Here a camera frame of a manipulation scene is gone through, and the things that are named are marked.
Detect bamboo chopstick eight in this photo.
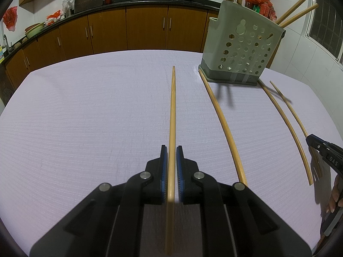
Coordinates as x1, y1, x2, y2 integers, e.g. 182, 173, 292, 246
269, 80, 324, 179

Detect bamboo chopstick three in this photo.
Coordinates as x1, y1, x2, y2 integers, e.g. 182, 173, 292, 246
198, 68, 248, 186

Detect bamboo chopstick six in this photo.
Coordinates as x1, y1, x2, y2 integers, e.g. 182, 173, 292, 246
257, 79, 313, 186

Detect bamboo chopstick nine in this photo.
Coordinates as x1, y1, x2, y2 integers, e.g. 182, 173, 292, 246
279, 3, 319, 28

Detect bamboo chopstick ten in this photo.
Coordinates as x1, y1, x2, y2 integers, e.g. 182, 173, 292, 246
276, 0, 306, 24

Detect bamboo chopstick one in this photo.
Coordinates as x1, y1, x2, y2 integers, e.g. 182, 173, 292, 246
164, 66, 176, 256

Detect person right hand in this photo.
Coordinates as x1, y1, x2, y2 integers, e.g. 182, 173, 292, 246
326, 175, 343, 213

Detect lilac tablecloth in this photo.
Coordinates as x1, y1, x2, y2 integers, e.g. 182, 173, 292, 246
1, 51, 335, 253

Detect right window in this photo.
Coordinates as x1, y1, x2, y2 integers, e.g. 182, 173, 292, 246
308, 0, 342, 64

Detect green perforated utensil holder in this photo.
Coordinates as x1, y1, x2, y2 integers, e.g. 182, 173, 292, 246
199, 0, 286, 86

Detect red bags and bottles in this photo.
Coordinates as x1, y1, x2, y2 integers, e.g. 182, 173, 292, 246
245, 0, 277, 22

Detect lower wooden cabinets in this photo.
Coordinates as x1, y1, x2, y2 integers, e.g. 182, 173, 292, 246
1, 4, 219, 104

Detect green bowl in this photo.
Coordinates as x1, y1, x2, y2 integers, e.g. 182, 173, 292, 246
25, 22, 45, 39

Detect red white plastic bag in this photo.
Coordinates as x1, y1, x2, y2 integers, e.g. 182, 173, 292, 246
45, 10, 65, 26

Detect red hanging plastic bag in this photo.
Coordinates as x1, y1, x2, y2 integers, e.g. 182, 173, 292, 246
3, 6, 17, 31

